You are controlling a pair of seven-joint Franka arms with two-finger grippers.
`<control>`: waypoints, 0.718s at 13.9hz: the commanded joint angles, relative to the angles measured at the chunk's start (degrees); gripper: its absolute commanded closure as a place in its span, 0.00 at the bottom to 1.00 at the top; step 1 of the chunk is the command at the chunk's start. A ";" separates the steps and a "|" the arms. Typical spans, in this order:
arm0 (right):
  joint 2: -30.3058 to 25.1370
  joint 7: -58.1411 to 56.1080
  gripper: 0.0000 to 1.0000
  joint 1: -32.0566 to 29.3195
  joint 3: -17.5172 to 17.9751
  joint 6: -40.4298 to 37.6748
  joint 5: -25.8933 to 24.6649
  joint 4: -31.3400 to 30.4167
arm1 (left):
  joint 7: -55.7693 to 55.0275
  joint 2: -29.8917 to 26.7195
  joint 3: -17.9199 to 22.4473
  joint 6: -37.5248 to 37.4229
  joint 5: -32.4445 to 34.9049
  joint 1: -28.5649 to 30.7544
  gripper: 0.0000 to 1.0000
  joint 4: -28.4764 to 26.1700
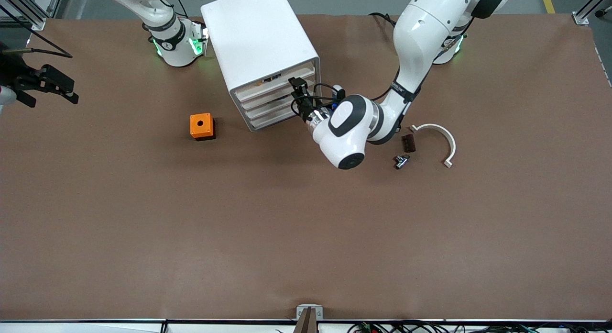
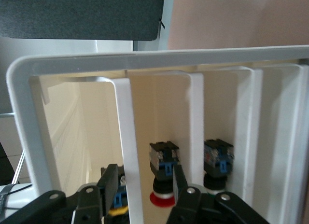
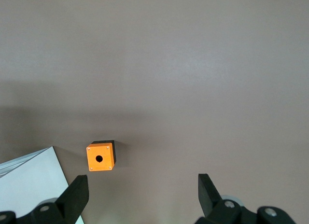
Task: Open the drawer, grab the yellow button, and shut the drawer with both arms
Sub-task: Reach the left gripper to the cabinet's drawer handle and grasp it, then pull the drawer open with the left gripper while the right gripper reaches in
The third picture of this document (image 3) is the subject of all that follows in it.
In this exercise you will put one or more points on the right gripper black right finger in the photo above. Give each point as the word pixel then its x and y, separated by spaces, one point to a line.
pixel 210 200

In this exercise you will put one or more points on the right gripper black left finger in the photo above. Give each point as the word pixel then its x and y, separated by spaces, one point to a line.
pixel 72 197

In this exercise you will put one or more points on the white drawer cabinet housing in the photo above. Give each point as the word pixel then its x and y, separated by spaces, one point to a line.
pixel 24 185

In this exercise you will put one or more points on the orange button enclosure box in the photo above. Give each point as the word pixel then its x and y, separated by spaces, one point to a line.
pixel 105 162

